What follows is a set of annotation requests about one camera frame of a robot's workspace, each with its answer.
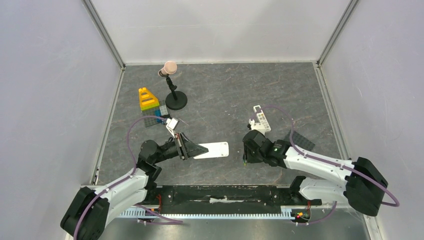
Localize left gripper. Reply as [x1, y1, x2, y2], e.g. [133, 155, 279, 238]
[153, 132, 208, 164]

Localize white grey remote control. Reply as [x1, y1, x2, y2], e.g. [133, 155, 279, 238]
[193, 141, 229, 159]

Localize long white remote control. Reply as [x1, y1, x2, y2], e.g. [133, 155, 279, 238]
[253, 105, 271, 133]

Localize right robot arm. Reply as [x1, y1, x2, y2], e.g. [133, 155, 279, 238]
[242, 130, 388, 217]

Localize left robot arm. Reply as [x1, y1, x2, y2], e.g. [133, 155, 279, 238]
[60, 133, 220, 240]

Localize dark studded baseplate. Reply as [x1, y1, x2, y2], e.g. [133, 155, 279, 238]
[284, 130, 316, 152]

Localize blue toy brick block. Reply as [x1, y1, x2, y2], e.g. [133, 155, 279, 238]
[141, 100, 171, 128]

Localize pink microphone on stand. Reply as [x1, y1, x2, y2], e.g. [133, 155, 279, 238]
[158, 61, 188, 111]

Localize yellow toy brick tower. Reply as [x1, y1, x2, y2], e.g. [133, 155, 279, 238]
[138, 87, 160, 111]

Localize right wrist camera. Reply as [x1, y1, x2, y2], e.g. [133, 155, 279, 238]
[247, 119, 266, 135]

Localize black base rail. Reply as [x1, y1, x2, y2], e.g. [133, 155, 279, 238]
[142, 185, 322, 215]

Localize white cable duct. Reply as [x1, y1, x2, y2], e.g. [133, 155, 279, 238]
[117, 206, 306, 221]

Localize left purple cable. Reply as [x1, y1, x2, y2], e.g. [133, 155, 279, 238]
[72, 115, 170, 240]

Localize purple cable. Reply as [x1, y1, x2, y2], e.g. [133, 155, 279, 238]
[250, 105, 400, 208]
[72, 115, 170, 240]

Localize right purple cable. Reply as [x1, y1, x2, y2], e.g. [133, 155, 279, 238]
[250, 105, 400, 208]

